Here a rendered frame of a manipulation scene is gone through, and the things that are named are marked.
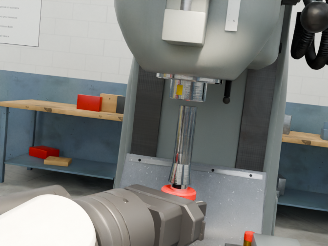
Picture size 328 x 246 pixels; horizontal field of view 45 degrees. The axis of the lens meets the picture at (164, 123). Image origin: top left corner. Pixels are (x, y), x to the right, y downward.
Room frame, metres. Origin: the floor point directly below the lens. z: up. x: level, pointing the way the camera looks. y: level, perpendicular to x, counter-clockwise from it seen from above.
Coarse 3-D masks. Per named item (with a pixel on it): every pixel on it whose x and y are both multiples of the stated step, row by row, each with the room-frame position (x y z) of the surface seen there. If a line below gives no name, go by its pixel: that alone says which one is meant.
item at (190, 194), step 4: (168, 184) 0.53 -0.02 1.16; (164, 188) 0.51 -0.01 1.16; (168, 188) 0.51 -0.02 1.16; (188, 188) 0.53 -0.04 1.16; (192, 188) 0.53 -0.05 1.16; (168, 192) 0.50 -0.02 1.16; (172, 192) 0.50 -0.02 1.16; (176, 192) 0.50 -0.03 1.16; (180, 192) 0.50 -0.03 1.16; (184, 192) 0.50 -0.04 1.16; (188, 192) 0.51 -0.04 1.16; (192, 192) 0.51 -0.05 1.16; (180, 196) 0.50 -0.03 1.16; (184, 196) 0.50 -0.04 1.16; (188, 196) 0.50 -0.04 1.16; (192, 196) 0.50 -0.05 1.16
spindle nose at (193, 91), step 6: (174, 84) 0.50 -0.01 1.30; (180, 84) 0.49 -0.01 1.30; (186, 84) 0.49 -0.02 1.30; (192, 84) 0.49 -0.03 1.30; (198, 84) 0.49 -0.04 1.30; (204, 84) 0.50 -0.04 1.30; (174, 90) 0.50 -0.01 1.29; (186, 90) 0.49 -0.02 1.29; (192, 90) 0.49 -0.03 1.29; (198, 90) 0.49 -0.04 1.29; (204, 90) 0.50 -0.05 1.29; (174, 96) 0.50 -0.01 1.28; (180, 96) 0.49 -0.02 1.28; (186, 96) 0.49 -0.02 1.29; (192, 96) 0.49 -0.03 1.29; (198, 96) 0.50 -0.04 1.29; (204, 96) 0.50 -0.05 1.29
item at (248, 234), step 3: (246, 231) 0.55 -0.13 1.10; (249, 231) 0.55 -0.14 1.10; (252, 231) 0.55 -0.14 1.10; (246, 234) 0.54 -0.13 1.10; (249, 234) 0.54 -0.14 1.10; (252, 234) 0.54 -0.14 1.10; (246, 237) 0.54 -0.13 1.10; (249, 237) 0.54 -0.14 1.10; (246, 240) 0.54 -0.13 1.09; (249, 240) 0.54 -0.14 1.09; (243, 243) 0.55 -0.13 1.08; (246, 243) 0.54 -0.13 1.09; (249, 243) 0.54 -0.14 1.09
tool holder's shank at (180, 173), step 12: (180, 108) 0.51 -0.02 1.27; (192, 108) 0.51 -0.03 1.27; (180, 120) 0.51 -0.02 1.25; (192, 120) 0.51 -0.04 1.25; (180, 132) 0.51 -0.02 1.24; (192, 132) 0.51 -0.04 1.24; (180, 144) 0.51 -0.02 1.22; (192, 144) 0.51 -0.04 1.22; (180, 156) 0.51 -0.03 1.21; (180, 168) 0.51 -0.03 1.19; (168, 180) 0.51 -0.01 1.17; (180, 180) 0.50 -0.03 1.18
